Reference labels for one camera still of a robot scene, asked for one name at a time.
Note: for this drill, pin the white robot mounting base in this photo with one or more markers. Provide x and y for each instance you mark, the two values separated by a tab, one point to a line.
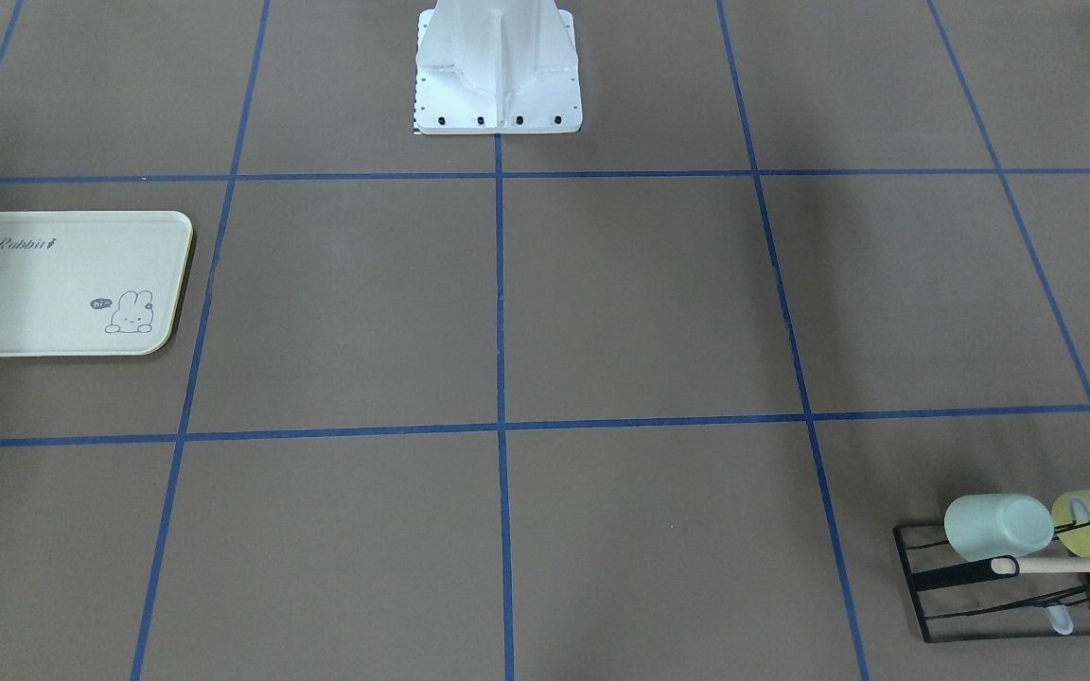
496	67

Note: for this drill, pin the cream rabbit print tray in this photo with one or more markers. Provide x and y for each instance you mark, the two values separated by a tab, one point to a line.
90	283

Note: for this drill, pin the black wire cup rack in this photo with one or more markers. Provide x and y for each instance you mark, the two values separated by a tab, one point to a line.
954	600

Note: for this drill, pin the light green plastic cup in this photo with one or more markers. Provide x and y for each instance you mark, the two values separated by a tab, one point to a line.
980	527

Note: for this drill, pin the wooden rack handle rod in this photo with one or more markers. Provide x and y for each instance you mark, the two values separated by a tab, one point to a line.
1014	566

